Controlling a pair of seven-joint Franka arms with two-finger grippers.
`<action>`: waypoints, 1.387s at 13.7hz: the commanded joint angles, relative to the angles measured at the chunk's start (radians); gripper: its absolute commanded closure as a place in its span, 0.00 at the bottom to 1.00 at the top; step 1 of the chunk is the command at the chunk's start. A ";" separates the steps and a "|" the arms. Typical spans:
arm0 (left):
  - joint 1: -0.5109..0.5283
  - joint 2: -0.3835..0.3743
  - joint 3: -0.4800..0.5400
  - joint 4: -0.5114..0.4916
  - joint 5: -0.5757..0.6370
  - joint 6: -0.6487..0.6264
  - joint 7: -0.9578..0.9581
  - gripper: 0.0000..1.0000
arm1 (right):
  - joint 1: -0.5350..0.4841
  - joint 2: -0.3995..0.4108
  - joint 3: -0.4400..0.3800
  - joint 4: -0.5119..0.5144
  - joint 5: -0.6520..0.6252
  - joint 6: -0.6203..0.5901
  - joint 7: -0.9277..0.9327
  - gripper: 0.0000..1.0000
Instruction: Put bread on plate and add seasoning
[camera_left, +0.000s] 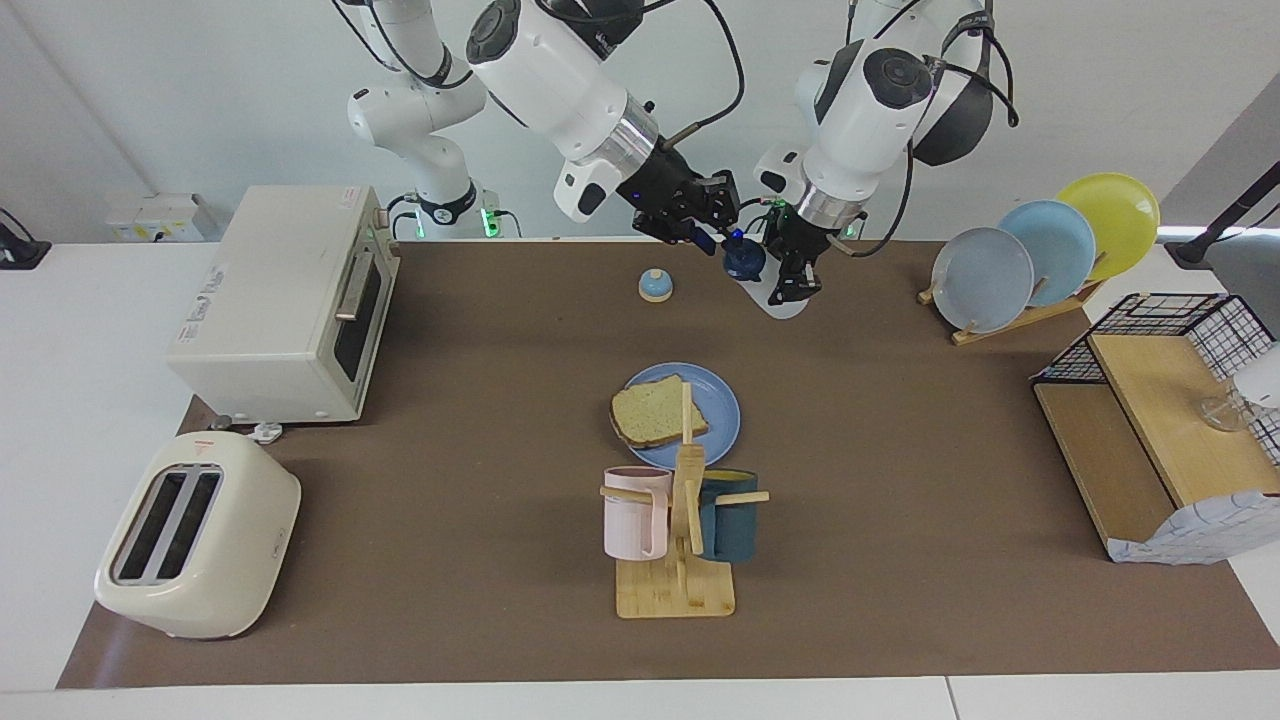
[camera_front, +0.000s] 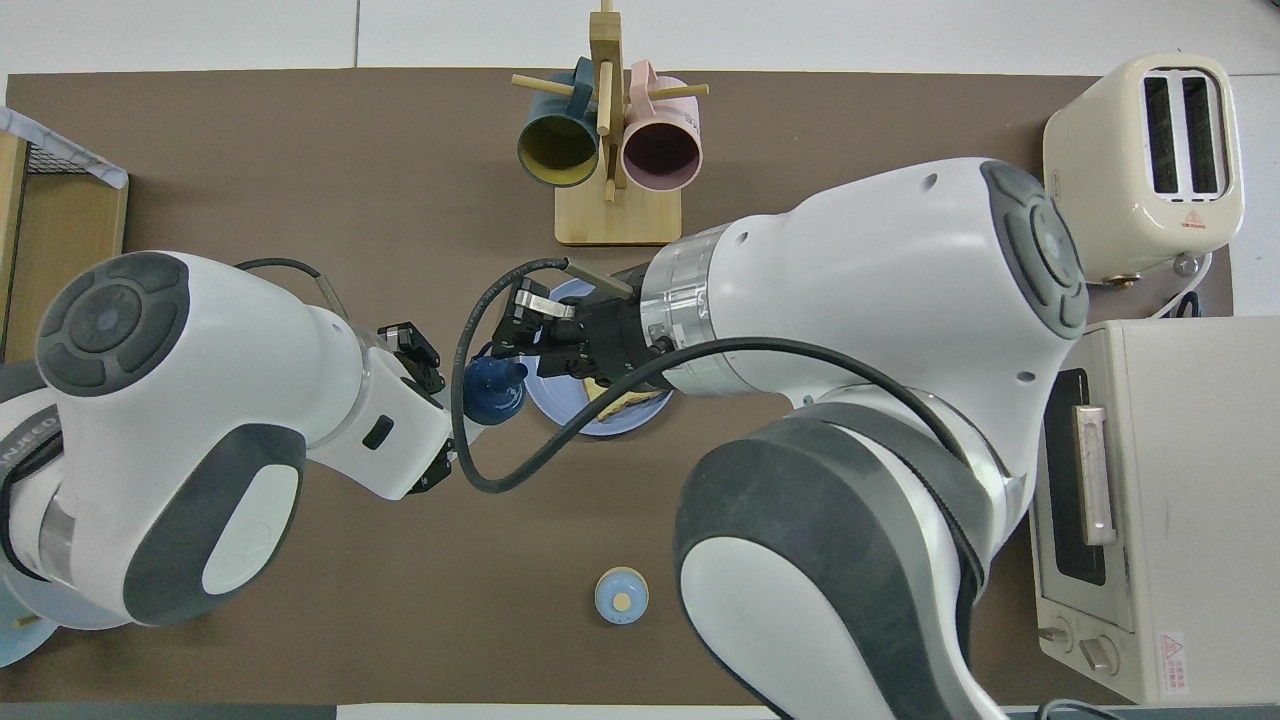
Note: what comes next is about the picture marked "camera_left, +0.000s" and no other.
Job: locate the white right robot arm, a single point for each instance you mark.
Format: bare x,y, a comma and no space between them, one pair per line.
560,80

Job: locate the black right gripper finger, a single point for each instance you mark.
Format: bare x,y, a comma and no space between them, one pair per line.
685,238
718,200

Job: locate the wooden mug rack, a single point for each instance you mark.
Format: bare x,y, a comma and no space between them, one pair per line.
675,595

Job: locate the pink mug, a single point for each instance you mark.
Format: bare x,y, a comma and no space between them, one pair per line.
630,525

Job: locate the black stand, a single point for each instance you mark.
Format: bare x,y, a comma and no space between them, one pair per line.
1195,248

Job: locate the teal mug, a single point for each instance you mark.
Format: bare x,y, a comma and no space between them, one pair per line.
735,530

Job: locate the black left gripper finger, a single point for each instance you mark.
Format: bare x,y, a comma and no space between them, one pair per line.
812,272
785,285

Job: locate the brown bread slice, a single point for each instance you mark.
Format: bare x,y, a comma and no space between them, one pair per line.
650,415

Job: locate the small blue bell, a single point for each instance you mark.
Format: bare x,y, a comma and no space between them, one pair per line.
655,288

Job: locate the brown table mat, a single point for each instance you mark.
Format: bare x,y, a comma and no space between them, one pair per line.
450,520

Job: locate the cream two-slot toaster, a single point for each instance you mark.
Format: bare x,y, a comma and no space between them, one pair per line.
250,540

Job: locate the white bottle with blue cap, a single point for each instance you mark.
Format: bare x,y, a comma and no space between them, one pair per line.
745,260

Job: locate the wooden shelf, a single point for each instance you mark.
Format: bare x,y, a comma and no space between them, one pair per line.
1160,420

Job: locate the wooden plate rack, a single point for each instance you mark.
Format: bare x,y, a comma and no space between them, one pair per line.
1010,322

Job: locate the white checked cloth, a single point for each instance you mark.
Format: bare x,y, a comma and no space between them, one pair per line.
1210,530

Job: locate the white frosted cup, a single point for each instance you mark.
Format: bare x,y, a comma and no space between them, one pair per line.
1262,380

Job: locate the yellow round plate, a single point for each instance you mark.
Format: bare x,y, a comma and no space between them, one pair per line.
1120,220

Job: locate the white toaster oven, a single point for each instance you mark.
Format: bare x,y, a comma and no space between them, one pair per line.
260,340

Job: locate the clear glass cup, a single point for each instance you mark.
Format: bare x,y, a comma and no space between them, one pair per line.
1222,412

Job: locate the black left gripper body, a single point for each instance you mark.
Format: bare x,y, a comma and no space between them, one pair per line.
810,235

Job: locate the grey round plate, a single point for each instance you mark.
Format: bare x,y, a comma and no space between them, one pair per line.
985,285

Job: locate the white power strip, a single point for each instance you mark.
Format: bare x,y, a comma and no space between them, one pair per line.
160,215

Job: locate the light blue round plate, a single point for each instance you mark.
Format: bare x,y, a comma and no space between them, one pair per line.
1060,250

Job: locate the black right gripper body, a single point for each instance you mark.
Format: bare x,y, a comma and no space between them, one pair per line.
668,190

